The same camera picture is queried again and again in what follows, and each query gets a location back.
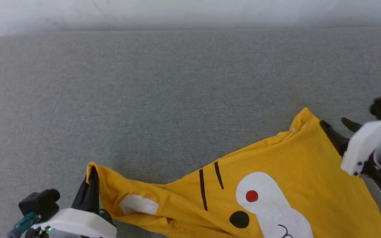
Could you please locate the yellow cartoon face t-shirt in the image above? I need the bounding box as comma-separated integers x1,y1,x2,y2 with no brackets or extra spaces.
86,107,381,238

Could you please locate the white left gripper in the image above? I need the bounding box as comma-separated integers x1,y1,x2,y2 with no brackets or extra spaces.
31,166,117,238

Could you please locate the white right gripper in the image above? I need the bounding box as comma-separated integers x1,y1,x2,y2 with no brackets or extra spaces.
319,117,381,176

